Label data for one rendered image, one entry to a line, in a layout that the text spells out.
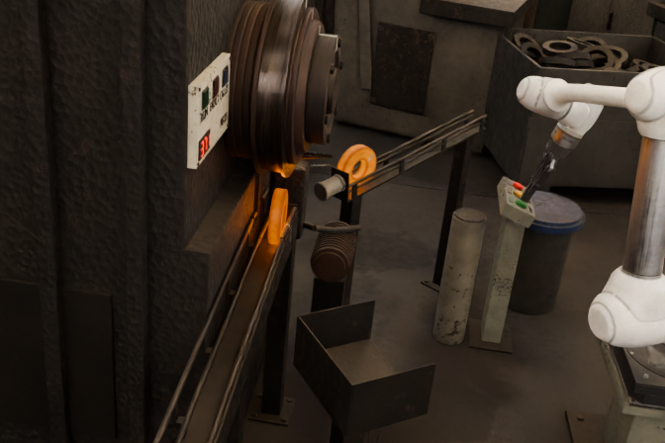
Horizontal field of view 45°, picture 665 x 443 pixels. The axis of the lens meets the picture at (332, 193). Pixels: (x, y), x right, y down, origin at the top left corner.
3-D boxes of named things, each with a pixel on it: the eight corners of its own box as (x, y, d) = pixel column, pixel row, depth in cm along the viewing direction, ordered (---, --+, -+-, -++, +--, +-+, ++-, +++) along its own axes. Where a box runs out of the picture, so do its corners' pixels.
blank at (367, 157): (345, 196, 270) (352, 200, 268) (329, 167, 259) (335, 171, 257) (375, 163, 274) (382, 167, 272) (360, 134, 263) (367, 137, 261)
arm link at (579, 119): (577, 126, 269) (545, 113, 264) (603, 86, 262) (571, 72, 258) (590, 140, 260) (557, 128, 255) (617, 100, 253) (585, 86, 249)
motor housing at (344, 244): (298, 384, 272) (310, 246, 250) (309, 346, 292) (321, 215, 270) (335, 390, 271) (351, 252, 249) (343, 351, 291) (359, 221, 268)
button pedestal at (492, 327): (469, 351, 298) (499, 202, 272) (468, 315, 320) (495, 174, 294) (513, 358, 297) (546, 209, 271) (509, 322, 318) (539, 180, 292)
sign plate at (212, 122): (186, 168, 167) (188, 85, 159) (220, 126, 190) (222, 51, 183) (197, 169, 167) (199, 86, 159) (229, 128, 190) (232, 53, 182)
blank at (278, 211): (268, 205, 211) (281, 207, 211) (277, 178, 225) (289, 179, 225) (265, 254, 219) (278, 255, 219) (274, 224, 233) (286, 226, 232)
